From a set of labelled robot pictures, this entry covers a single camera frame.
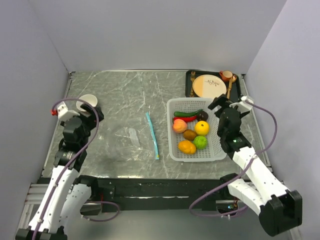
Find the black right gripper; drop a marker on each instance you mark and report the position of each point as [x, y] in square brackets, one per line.
[222, 101]

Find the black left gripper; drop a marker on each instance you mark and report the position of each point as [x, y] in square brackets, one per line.
[91, 119]

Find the yellow orange fruit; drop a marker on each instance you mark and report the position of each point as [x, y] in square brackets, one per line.
[202, 128]

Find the green apple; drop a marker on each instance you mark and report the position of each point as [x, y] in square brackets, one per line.
[200, 142]

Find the clear zip top bag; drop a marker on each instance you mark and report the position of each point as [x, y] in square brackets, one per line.
[132, 139]

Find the pink peach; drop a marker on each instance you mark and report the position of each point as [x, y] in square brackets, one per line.
[179, 126]

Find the orange mango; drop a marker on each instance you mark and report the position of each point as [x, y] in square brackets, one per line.
[187, 147]

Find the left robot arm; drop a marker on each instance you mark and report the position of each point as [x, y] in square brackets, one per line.
[67, 191]

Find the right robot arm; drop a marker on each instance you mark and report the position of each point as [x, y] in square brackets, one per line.
[278, 208]

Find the black serving tray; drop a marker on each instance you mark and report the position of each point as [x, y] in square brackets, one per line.
[235, 91]

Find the gold spoon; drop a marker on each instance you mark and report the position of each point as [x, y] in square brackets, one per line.
[230, 83]

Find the dark purple mangosteen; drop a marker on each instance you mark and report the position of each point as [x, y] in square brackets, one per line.
[202, 116]

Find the cream orange plate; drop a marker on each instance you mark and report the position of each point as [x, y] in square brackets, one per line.
[209, 86]

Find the orange coffee cup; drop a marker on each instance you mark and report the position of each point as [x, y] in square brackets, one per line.
[225, 75]

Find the white brown bowl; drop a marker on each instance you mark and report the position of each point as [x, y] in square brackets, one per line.
[88, 98]

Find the red chili pepper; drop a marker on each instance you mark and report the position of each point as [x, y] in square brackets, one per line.
[185, 119]

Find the white plastic basket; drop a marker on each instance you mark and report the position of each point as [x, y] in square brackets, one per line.
[213, 151]

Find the brown kiwi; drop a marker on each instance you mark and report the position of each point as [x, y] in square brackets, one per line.
[189, 134]

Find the gold fork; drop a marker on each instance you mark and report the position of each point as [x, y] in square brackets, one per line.
[192, 78]

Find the green chili pepper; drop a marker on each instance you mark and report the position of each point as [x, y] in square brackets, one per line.
[181, 114]

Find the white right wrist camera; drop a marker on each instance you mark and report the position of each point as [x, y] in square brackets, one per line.
[248, 100]

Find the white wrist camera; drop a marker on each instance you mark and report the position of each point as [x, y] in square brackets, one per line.
[248, 100]
[63, 113]

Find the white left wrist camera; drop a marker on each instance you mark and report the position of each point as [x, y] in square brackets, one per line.
[63, 113]

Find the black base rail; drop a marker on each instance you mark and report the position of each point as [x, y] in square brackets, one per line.
[144, 194]

